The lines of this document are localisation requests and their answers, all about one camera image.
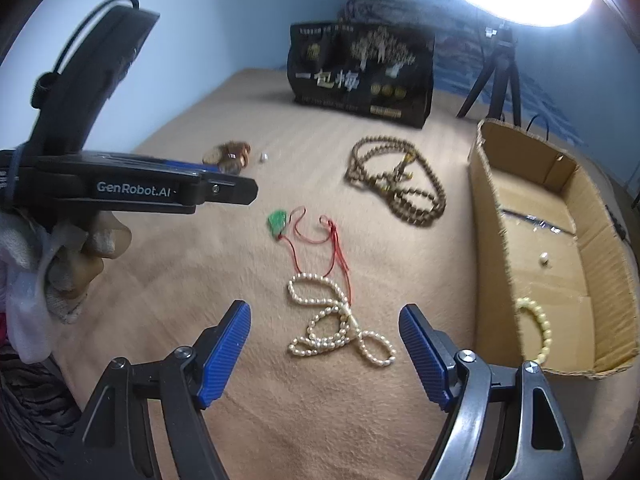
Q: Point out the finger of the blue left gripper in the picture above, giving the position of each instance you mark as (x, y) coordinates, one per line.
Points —
(224, 189)
(137, 162)

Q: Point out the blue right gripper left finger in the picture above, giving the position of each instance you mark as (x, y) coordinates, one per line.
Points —
(217, 350)

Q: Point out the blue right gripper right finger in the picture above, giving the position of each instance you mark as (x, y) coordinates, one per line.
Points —
(429, 356)

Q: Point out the brown strap wristwatch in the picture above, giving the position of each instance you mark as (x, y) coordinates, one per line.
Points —
(229, 158)

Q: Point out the left hand in white glove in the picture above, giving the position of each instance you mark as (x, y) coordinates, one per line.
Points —
(45, 276)

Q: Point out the cardboard box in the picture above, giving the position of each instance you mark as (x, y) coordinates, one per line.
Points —
(578, 316)

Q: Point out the pearl earring in box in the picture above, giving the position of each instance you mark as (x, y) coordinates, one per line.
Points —
(544, 259)

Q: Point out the black printed bag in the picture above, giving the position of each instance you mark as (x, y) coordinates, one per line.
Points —
(366, 69)

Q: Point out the folded floral quilt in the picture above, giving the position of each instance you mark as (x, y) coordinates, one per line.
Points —
(454, 17)

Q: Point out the black tripod stand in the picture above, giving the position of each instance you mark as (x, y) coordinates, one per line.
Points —
(501, 68)

